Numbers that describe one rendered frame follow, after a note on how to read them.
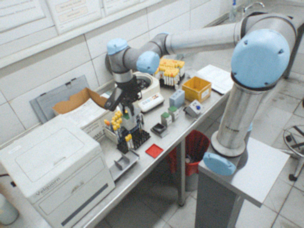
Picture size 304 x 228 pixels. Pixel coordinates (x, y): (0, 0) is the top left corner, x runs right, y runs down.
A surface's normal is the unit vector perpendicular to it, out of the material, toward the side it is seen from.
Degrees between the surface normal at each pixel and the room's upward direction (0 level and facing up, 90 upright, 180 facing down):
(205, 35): 53
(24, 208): 0
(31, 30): 90
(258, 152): 1
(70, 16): 94
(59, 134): 0
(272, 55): 85
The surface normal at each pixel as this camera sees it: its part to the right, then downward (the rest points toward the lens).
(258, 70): -0.53, 0.50
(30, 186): -0.09, -0.75
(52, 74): 0.73, 0.40
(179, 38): -0.61, -0.13
